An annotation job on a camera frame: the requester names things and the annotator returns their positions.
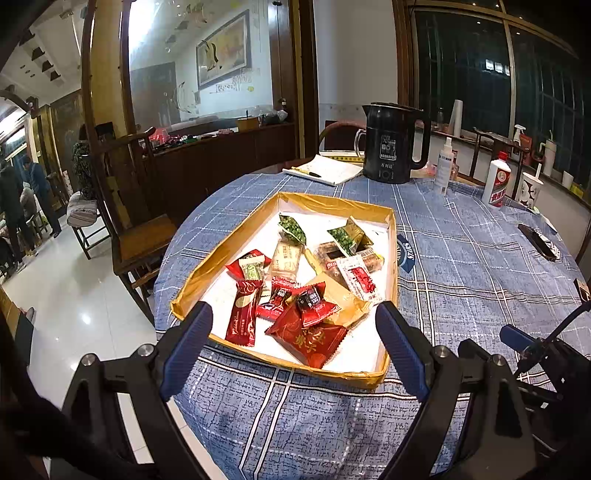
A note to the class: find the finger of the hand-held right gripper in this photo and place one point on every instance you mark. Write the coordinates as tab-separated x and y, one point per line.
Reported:
517	336

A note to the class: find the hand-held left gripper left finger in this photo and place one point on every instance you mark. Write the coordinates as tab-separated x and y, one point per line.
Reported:
187	355

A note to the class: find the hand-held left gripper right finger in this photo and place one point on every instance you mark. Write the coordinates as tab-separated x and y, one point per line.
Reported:
401	355

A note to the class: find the long red snack packet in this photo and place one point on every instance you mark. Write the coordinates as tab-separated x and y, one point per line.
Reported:
242	316

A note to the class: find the white red snack packet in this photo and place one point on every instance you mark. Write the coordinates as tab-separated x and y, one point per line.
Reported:
362	280

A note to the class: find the large dark red snack packet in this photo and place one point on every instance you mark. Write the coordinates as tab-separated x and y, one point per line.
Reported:
304	344

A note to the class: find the red packet with pale label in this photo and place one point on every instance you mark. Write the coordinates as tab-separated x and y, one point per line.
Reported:
247	270

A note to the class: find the red black candy packet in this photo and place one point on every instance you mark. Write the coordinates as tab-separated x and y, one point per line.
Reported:
311	302

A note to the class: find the green pea snack packet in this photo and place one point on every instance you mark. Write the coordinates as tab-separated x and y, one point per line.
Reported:
293	230
346	236

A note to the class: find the golden cardboard box tray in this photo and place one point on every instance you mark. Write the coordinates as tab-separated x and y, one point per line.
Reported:
332	203

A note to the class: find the blue checked tablecloth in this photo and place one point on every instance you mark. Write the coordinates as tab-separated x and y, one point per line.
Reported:
461	286

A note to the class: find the tan paper snack packet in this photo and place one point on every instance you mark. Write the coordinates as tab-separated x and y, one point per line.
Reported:
344	304

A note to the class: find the black remote control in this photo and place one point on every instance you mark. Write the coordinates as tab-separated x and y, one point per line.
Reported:
540	241

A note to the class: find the small red black snack packet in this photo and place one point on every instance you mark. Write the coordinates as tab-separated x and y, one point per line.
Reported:
276	300

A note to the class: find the brown clear snack packet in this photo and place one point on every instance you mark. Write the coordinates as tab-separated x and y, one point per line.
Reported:
330	256

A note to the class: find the wooden armchair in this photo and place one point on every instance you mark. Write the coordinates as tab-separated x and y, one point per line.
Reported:
480	152
339	134
143	235

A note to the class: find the beige biscuit packet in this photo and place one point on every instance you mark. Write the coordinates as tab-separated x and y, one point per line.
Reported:
285	262

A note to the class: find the white patterned paper cup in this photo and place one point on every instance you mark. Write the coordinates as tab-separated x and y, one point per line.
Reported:
530	189

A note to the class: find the white liquor bottle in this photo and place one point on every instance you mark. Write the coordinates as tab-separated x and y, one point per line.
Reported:
497	180

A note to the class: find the small white cup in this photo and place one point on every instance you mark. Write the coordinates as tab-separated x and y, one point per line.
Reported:
567	180

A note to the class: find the white tumbler with straw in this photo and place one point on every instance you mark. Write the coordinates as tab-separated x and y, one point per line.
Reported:
550	159

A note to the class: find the stool with striped cushion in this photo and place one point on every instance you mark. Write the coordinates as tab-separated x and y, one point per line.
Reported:
81	210

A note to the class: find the clear spray bottle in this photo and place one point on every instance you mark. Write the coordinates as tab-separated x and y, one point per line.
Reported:
444	166

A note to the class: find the white notebook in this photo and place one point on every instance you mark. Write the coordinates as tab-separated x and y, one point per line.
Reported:
328	170

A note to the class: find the dark wooden sideboard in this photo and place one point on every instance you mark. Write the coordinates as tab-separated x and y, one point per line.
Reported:
207	157

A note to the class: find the white trigger spray bottle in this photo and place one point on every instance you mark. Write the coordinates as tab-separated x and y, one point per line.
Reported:
519	136

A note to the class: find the black pen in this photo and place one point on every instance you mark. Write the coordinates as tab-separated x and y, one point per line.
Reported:
310	173

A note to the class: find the yellow book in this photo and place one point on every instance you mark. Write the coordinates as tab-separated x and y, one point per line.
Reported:
344	158

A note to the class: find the black electric kettle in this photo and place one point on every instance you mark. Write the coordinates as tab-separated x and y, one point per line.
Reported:
388	143

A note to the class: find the stack of white paper cups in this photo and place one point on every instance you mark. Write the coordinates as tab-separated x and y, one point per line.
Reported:
456	117

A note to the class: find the small cardboard box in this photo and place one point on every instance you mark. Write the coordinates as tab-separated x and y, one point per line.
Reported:
248	124

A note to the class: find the framed wall painting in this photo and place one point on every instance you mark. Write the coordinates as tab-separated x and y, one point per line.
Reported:
224	50

